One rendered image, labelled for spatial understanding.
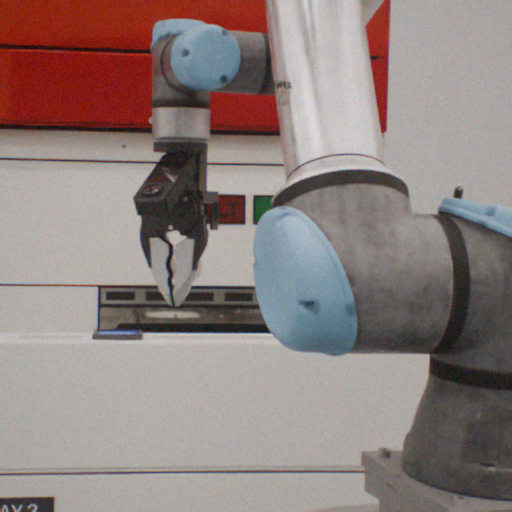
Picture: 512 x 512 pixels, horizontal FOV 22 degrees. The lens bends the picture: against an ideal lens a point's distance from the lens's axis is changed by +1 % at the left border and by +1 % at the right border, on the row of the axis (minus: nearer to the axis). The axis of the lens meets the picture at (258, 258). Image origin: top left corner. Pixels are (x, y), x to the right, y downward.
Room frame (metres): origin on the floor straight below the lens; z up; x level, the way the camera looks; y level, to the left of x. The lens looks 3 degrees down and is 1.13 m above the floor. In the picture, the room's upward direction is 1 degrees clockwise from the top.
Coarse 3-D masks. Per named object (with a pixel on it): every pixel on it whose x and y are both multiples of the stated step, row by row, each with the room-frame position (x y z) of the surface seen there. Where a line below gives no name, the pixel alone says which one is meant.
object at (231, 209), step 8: (224, 200) 2.05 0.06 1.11; (232, 200) 2.05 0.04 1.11; (240, 200) 2.05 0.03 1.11; (208, 208) 2.05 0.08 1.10; (224, 208) 2.05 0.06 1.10; (232, 208) 2.05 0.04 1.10; (240, 208) 2.05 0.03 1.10; (224, 216) 2.05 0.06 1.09; (232, 216) 2.05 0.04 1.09; (240, 216) 2.05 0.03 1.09
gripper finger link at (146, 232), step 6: (144, 216) 1.67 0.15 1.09; (144, 222) 1.67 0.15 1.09; (144, 228) 1.67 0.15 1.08; (150, 228) 1.66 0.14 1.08; (144, 234) 1.67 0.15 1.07; (150, 234) 1.66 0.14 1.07; (156, 234) 1.66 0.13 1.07; (144, 240) 1.67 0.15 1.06; (144, 246) 1.67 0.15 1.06; (144, 252) 1.67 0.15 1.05; (150, 258) 1.66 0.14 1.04; (150, 264) 1.66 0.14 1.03
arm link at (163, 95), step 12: (156, 24) 1.66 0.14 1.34; (168, 24) 1.65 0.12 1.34; (180, 24) 1.64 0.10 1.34; (192, 24) 1.65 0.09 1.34; (156, 36) 1.66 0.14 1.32; (168, 36) 1.65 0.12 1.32; (156, 48) 1.66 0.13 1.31; (156, 60) 1.65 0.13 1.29; (156, 72) 1.65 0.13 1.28; (156, 84) 1.66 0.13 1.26; (168, 84) 1.63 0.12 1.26; (156, 96) 1.66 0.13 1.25; (168, 96) 1.65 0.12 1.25; (180, 96) 1.64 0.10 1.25; (192, 96) 1.65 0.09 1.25; (204, 96) 1.66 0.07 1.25; (204, 108) 1.66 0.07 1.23
